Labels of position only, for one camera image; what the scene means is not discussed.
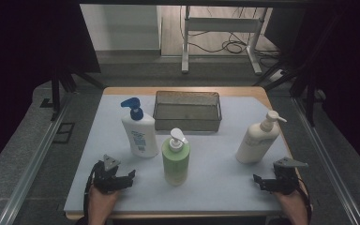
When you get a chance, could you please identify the white desk frame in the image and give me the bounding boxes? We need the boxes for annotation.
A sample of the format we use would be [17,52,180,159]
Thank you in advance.
[181,5,268,76]

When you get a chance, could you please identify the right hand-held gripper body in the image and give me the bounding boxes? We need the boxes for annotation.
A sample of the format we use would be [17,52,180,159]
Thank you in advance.
[273,157,309,195]

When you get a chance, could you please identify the person's right hand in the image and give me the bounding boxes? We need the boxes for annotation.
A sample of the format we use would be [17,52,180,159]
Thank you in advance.
[274,188,308,218]

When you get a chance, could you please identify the black floor cables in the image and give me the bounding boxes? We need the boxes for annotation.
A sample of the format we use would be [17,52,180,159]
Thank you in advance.
[181,6,284,68]

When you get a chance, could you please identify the metal mesh basket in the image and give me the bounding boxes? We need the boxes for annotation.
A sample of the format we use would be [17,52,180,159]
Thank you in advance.
[152,90,223,132]

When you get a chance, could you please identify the wooden table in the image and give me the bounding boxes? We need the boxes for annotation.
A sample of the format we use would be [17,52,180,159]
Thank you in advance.
[65,86,308,221]

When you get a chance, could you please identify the person's left hand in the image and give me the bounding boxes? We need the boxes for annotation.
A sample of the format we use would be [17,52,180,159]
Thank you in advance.
[88,186,120,218]

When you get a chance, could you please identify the light blue mat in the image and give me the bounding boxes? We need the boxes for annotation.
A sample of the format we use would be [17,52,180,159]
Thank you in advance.
[64,94,296,216]

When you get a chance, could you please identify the white cabinet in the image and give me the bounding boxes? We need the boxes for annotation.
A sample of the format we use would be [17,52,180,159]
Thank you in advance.
[79,3,163,53]

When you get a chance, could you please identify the aluminium rail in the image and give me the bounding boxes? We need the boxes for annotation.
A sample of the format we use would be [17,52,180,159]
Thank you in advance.
[291,97,360,225]
[0,93,73,225]

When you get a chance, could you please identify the black metal stand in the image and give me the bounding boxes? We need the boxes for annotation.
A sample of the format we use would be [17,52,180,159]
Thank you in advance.
[39,62,107,122]
[252,12,327,127]

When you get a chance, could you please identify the black curtain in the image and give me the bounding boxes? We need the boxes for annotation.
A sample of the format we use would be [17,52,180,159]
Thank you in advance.
[263,0,360,179]
[0,0,101,177]

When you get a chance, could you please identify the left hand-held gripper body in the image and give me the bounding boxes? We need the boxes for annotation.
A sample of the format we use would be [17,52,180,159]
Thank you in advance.
[90,154,127,195]

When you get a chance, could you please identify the white power strip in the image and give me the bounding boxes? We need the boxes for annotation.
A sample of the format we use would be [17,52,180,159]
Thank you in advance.
[268,68,287,83]

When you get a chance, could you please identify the white bottle with blue pump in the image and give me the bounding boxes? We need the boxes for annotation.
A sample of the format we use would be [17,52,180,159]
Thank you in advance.
[120,97,160,158]

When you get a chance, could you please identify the green bottle with white pump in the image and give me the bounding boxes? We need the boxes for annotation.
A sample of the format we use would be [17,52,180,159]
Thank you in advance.
[161,127,191,187]

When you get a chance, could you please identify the cream pump bottle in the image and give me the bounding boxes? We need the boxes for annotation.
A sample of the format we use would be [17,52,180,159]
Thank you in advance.
[234,110,288,165]

